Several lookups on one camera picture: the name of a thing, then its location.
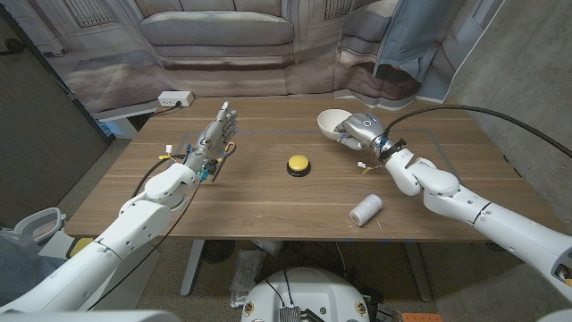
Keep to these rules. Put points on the grey five-finger right hand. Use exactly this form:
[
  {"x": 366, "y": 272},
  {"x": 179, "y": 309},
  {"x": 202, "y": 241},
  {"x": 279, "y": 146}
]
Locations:
[{"x": 364, "y": 129}]

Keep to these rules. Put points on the grey five-finger left hand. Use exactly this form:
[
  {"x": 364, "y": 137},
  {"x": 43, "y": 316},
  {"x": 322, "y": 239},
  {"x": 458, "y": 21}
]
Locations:
[{"x": 212, "y": 138}]

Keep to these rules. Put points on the white ribbed bowl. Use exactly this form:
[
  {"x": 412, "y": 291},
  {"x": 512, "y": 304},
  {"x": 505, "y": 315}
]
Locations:
[{"x": 328, "y": 123}]

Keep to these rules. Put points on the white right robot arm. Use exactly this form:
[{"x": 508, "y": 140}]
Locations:
[{"x": 447, "y": 192}]

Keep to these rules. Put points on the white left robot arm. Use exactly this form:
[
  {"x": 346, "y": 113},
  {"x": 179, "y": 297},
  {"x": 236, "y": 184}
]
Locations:
[{"x": 134, "y": 219}]

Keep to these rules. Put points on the yellow button with black base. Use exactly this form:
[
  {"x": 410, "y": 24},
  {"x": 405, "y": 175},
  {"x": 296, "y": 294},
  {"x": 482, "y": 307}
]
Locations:
[{"x": 298, "y": 163}]

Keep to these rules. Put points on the right wrist connector yellow tag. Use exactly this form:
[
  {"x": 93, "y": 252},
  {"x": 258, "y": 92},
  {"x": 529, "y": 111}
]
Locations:
[{"x": 361, "y": 164}]

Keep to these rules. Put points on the wrist connector yellow tag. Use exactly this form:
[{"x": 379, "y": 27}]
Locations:
[
  {"x": 169, "y": 148},
  {"x": 361, "y": 164}
]

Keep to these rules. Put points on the left wrist connector yellow tag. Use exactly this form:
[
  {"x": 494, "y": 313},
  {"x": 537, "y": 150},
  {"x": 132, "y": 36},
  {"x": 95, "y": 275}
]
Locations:
[{"x": 169, "y": 148}]

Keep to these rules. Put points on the white power strip box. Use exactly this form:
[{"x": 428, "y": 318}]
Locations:
[{"x": 175, "y": 98}]

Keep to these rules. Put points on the printed living room backdrop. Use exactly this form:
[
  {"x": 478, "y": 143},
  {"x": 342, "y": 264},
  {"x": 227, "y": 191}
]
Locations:
[{"x": 214, "y": 44}]

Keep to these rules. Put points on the white crumpled bag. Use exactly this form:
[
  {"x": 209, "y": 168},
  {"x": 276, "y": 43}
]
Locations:
[{"x": 270, "y": 247}]

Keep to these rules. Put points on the white table leg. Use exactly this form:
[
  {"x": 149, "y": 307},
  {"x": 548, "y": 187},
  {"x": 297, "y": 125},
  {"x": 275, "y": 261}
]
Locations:
[{"x": 192, "y": 268}]

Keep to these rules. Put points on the clear plastic bag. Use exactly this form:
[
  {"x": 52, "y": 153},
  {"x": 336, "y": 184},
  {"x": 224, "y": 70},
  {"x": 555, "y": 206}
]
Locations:
[{"x": 248, "y": 273}]

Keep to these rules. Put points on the grey table leg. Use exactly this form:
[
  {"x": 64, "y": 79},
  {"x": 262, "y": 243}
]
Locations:
[{"x": 418, "y": 273}]

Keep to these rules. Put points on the grey perforated partition panel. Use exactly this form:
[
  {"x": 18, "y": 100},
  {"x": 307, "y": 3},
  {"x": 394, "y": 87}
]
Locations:
[{"x": 44, "y": 134}]

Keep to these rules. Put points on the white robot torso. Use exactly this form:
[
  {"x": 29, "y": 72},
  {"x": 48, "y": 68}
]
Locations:
[{"x": 308, "y": 290}]

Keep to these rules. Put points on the yellow and black pad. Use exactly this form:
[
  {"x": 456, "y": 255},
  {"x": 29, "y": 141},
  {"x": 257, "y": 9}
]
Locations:
[{"x": 80, "y": 247}]

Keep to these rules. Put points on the white grey rimmed container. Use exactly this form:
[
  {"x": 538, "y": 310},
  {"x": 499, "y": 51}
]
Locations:
[{"x": 40, "y": 226}]

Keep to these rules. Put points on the orange box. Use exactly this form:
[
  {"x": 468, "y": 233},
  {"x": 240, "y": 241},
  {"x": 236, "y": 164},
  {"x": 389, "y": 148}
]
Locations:
[{"x": 422, "y": 318}]

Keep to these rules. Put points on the blue denim trouser leg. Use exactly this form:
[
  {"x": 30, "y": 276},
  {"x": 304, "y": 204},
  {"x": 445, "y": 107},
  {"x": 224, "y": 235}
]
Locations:
[{"x": 22, "y": 268}]

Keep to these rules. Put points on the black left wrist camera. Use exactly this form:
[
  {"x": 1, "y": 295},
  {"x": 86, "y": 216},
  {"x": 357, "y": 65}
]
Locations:
[{"x": 214, "y": 166}]

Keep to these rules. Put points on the black wall hook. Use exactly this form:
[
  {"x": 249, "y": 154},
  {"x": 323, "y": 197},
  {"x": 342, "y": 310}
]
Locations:
[{"x": 13, "y": 45}]

